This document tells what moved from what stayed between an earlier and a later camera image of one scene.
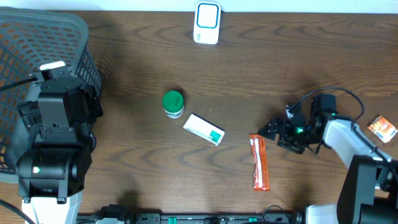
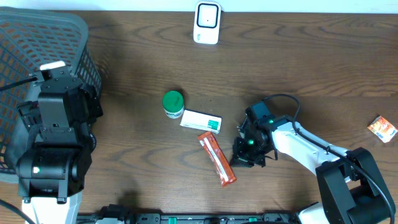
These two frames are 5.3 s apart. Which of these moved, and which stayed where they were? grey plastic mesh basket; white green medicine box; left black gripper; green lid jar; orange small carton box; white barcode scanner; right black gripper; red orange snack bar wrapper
Moved: white green medicine box; red orange snack bar wrapper; right black gripper
Stayed: grey plastic mesh basket; left black gripper; orange small carton box; green lid jar; white barcode scanner
